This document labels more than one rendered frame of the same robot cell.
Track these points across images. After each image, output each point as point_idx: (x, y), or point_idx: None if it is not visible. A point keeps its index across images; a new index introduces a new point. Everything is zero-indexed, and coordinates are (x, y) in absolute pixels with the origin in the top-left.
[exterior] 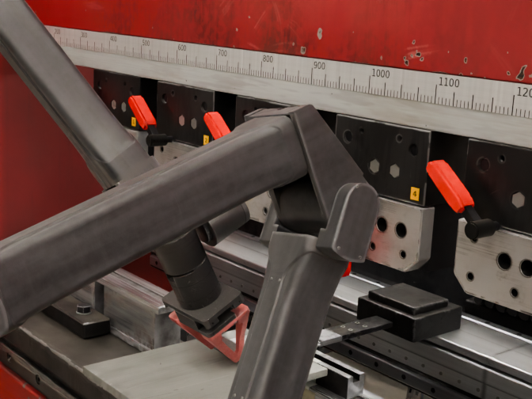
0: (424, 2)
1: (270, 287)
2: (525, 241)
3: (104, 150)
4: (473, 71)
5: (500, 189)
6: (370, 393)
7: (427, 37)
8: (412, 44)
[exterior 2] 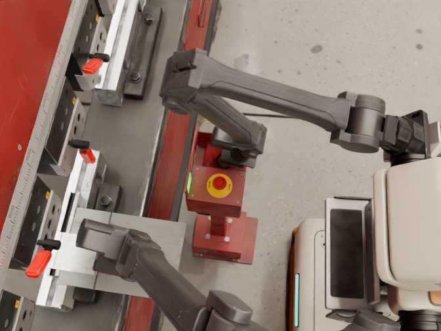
0: (39, 45)
1: (210, 98)
2: (94, 43)
3: (160, 254)
4: (61, 33)
5: (84, 45)
6: (66, 192)
7: (46, 54)
8: (44, 67)
